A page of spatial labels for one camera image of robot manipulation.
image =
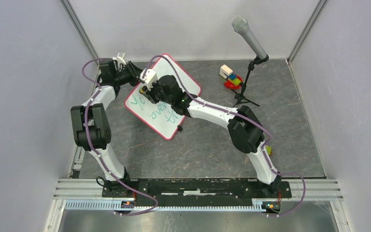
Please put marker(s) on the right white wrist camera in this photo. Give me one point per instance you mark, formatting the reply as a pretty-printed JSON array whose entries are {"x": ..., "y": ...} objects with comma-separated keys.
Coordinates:
[{"x": 148, "y": 77}]

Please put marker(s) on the black microphone tripod stand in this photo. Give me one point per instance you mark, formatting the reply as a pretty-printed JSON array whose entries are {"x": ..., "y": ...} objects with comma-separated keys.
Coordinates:
[{"x": 239, "y": 96}]

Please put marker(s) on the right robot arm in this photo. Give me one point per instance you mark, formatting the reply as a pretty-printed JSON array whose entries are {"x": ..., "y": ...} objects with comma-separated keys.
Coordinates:
[{"x": 245, "y": 130}]

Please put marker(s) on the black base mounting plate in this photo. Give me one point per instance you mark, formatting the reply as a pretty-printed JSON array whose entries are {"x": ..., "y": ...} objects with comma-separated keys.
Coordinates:
[{"x": 201, "y": 192}]

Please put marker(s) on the silver microphone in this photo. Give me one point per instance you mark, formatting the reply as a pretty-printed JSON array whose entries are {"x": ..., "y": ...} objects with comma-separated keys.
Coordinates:
[{"x": 241, "y": 26}]

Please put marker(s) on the slotted cable duct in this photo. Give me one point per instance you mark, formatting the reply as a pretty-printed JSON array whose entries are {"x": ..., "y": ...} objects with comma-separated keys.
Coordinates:
[{"x": 119, "y": 205}]

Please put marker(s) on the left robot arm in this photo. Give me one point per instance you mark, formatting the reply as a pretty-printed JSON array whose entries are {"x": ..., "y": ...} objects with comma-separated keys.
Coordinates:
[{"x": 91, "y": 128}]

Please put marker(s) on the pink framed whiteboard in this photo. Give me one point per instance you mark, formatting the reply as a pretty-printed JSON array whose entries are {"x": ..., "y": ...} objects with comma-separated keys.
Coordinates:
[{"x": 160, "y": 117}]

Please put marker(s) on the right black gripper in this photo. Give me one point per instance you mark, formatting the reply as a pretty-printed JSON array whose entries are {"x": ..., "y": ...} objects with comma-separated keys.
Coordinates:
[{"x": 149, "y": 93}]

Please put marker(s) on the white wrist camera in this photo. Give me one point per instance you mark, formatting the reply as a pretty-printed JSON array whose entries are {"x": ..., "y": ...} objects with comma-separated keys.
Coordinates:
[
  {"x": 120, "y": 60},
  {"x": 148, "y": 77}
]

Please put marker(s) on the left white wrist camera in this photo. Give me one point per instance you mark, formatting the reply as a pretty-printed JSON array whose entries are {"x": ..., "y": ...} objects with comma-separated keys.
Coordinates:
[{"x": 120, "y": 60}]

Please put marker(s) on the colourful toy block stack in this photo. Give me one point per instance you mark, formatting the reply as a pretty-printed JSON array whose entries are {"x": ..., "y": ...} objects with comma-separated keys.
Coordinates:
[{"x": 231, "y": 80}]

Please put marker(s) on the red yellow toy car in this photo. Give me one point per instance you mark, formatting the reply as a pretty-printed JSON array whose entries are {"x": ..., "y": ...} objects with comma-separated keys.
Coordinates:
[{"x": 268, "y": 149}]

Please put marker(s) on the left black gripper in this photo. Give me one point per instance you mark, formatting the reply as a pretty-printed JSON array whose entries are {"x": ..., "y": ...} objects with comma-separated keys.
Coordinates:
[{"x": 135, "y": 72}]

